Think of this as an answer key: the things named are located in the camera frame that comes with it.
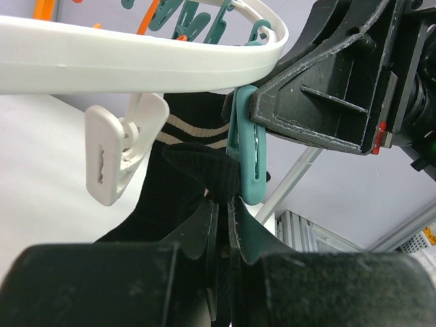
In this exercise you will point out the teal clothes peg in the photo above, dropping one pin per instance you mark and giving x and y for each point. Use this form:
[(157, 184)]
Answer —
[(246, 144)]

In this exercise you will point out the black sock with beige stripes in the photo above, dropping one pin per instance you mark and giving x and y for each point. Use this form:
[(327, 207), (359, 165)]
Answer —
[(178, 178)]

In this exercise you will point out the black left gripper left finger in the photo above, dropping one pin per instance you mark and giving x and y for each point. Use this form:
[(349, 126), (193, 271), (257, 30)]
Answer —
[(169, 283)]

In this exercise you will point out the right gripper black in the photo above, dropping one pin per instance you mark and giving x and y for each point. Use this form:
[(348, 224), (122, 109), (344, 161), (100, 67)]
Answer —
[(361, 77)]

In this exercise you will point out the white clothes peg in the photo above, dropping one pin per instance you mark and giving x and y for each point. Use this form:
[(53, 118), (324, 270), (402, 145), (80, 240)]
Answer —
[(115, 147)]

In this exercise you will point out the white round clip hanger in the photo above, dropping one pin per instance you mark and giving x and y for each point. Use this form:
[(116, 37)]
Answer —
[(43, 57)]

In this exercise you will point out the silver drying rack pole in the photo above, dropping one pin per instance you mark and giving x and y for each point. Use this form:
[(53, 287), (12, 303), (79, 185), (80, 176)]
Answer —
[(291, 179)]

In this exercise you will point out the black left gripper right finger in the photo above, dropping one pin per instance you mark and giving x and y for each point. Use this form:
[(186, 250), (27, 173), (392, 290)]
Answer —
[(274, 285)]

